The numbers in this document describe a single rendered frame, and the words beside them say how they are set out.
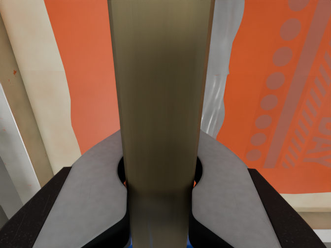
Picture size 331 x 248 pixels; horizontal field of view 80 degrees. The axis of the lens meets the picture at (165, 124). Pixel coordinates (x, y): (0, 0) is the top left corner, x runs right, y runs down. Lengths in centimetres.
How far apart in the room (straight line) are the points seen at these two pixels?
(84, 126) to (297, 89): 29
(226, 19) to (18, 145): 29
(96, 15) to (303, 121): 30
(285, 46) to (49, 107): 30
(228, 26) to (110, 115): 18
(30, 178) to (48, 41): 19
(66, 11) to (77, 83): 8
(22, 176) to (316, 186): 46
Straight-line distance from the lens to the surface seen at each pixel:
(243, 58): 27
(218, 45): 25
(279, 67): 29
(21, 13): 29
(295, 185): 42
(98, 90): 27
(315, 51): 31
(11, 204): 232
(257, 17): 27
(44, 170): 35
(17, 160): 33
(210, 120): 28
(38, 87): 30
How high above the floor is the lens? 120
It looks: 61 degrees down
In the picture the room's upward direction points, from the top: 179 degrees clockwise
